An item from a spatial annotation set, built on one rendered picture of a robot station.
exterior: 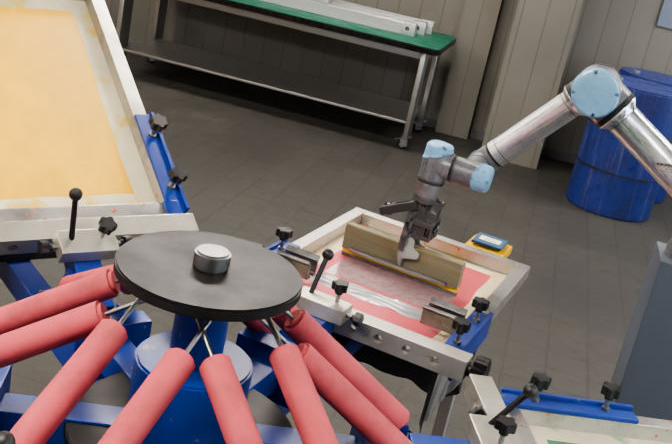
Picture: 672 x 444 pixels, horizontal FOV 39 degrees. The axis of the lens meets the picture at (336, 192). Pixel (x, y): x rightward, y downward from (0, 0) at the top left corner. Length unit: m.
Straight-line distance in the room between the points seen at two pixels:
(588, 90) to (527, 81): 5.72
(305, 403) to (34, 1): 1.55
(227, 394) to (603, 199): 6.11
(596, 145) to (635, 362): 4.75
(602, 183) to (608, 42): 1.74
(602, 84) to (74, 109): 1.29
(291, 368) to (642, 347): 1.39
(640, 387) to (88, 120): 1.61
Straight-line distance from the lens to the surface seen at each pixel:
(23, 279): 2.37
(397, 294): 2.55
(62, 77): 2.50
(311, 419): 1.46
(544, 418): 2.11
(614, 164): 7.30
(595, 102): 2.40
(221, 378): 1.42
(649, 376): 2.72
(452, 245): 2.92
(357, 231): 2.68
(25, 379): 3.77
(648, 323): 2.65
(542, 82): 8.12
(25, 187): 2.23
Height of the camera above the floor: 1.95
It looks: 18 degrees down
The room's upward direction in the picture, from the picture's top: 12 degrees clockwise
